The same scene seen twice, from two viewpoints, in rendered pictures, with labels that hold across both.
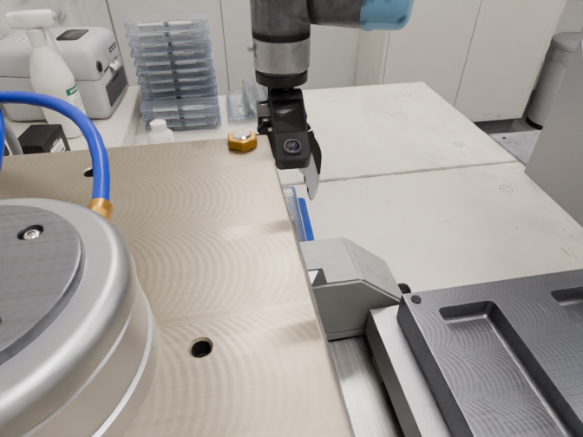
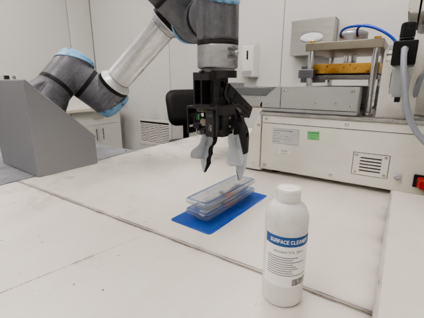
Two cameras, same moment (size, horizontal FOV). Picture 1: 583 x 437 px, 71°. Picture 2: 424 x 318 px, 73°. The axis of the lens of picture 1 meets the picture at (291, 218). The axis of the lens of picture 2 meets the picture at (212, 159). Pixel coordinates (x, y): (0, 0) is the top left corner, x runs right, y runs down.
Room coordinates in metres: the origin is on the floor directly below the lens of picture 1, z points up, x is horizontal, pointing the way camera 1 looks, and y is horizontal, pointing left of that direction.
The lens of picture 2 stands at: (0.97, 0.39, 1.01)
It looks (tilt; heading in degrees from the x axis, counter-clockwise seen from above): 15 degrees down; 223
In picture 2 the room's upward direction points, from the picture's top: straight up
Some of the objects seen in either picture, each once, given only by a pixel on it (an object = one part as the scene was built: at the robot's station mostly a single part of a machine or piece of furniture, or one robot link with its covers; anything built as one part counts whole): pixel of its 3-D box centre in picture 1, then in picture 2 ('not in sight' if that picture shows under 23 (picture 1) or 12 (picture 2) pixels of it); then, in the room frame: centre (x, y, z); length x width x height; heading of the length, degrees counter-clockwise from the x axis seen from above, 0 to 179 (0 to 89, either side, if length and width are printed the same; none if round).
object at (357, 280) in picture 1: (256, 298); (305, 100); (0.21, 0.03, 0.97); 0.26 x 0.05 x 0.07; 100
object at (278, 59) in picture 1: (278, 54); (219, 58); (0.55, 0.02, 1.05); 0.08 x 0.08 x 0.05
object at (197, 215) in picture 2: not in sight; (223, 202); (0.53, 0.01, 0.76); 0.18 x 0.06 x 0.02; 7
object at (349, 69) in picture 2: not in sight; (348, 62); (0.07, 0.08, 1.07); 0.22 x 0.17 x 0.10; 10
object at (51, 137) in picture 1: (42, 150); not in sight; (0.69, 0.48, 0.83); 0.09 x 0.06 x 0.07; 3
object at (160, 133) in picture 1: (165, 157); (284, 243); (0.68, 0.24, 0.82); 0.05 x 0.05 x 0.14
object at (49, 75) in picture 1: (53, 76); not in sight; (0.84, 0.50, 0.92); 0.09 x 0.08 x 0.25; 107
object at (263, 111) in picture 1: (281, 109); (215, 103); (0.56, 0.01, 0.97); 0.09 x 0.08 x 0.12; 7
